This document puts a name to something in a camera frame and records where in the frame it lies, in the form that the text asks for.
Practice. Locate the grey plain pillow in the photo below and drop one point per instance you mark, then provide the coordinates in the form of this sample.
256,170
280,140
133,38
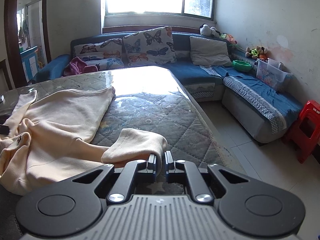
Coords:
208,52

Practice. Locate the butterfly pillow right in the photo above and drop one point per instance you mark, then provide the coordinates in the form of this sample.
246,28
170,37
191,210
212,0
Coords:
150,47

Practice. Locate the cream beige sweater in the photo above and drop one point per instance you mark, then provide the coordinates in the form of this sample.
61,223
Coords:
50,140

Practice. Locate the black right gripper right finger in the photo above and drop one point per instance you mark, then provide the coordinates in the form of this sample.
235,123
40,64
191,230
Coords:
246,205

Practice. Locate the clear plastic storage box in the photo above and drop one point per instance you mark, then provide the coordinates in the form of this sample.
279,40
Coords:
273,74

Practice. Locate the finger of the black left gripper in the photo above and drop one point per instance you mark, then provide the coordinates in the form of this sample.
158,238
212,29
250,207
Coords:
4,130

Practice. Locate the pink green plush toy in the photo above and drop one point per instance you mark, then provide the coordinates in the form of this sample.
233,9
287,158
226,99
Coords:
228,37

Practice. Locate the blue white cabinet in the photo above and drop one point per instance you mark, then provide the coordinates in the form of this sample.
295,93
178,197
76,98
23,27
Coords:
30,62

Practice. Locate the green plastic bowl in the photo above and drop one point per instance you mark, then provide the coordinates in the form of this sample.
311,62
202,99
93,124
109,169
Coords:
242,66

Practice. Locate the magenta cloth on sofa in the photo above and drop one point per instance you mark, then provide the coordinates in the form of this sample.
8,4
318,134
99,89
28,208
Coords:
77,66

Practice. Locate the black white plush toy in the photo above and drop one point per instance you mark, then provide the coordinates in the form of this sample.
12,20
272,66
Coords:
205,30

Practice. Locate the red plastic stool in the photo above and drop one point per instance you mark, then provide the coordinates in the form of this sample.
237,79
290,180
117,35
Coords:
304,132

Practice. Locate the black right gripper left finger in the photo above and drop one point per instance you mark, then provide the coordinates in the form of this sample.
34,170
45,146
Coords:
74,205

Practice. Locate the dark wooden chair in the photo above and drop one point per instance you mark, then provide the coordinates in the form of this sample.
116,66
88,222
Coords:
3,68

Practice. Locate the colourful plush toy pile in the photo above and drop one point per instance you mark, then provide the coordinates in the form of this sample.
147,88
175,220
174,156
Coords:
257,53

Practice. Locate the butterfly pillow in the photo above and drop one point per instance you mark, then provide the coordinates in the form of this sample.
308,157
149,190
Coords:
150,47
104,55

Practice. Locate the butterfly pillow left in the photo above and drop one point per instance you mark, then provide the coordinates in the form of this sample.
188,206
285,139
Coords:
104,55

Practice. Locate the blue corner sofa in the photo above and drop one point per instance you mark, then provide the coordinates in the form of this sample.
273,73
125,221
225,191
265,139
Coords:
264,113

